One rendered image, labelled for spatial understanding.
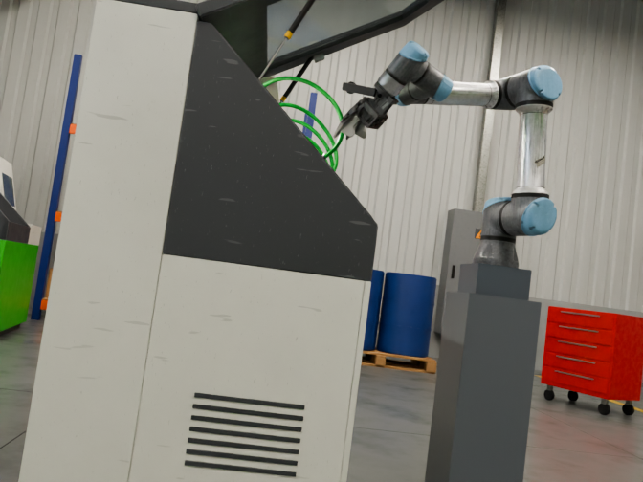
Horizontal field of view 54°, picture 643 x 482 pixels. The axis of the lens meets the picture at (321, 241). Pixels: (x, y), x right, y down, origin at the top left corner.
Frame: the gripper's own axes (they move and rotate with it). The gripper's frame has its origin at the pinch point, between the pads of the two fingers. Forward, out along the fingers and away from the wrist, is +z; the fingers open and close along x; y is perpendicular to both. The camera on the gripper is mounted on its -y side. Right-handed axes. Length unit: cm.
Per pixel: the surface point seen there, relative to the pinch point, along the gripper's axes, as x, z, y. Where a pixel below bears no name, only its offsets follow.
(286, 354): -35, 42, 45
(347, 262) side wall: -21.1, 16.3, 36.2
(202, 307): -47, 46, 22
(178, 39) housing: -41, 2, -38
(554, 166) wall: 777, 69, -68
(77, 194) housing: -63, 45, -20
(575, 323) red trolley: 411, 102, 103
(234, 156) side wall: -35.8, 14.6, -4.2
